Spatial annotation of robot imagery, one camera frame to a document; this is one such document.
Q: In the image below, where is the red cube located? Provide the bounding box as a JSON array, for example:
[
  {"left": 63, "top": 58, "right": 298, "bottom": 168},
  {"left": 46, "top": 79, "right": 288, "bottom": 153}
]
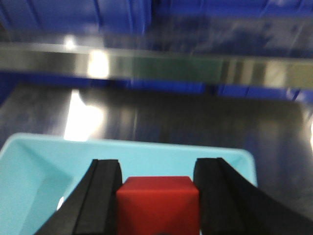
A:
[{"left": 116, "top": 176, "right": 200, "bottom": 235}]

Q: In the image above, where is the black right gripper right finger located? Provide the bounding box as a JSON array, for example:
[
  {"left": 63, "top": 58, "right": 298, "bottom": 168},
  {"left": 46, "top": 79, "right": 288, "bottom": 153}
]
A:
[{"left": 193, "top": 158, "right": 313, "bottom": 235}]

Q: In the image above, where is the stainless steel shelf rail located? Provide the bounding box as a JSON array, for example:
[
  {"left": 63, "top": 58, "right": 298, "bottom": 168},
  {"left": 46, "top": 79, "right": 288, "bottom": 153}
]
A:
[{"left": 0, "top": 43, "right": 313, "bottom": 89}]

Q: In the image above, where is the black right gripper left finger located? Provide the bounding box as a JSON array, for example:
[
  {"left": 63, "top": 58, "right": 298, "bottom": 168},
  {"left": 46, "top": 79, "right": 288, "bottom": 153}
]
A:
[{"left": 36, "top": 160, "right": 122, "bottom": 235}]

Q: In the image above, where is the light blue plastic tray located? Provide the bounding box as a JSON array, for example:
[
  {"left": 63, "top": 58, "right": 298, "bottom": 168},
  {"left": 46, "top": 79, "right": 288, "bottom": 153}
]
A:
[{"left": 0, "top": 133, "right": 257, "bottom": 235}]

